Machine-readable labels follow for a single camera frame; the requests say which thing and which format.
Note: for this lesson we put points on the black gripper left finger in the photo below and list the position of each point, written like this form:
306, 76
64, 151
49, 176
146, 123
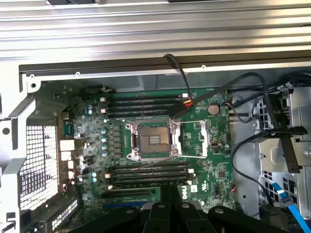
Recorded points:
155, 218

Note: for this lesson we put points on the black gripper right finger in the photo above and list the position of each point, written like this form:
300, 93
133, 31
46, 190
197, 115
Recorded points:
189, 218

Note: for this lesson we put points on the black RAM slot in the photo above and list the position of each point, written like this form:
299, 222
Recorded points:
141, 182
150, 176
150, 165
145, 95
145, 101
150, 171
141, 107
138, 113

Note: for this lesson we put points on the thin metal locking lever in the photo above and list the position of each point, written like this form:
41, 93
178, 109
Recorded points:
155, 163

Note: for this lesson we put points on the green Dell motherboard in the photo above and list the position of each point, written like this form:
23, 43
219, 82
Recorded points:
213, 150

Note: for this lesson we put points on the CPU socket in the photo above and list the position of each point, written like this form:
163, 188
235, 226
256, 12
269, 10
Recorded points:
153, 138

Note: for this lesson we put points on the silver socket cover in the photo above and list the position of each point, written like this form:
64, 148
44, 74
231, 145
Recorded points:
205, 138

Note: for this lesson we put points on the silver drive cage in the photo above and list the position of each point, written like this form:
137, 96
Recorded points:
269, 155

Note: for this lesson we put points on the round coin battery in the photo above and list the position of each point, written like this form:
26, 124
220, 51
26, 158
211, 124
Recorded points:
213, 109

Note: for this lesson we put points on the grey open PC case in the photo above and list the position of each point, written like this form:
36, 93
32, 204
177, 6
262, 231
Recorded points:
155, 82

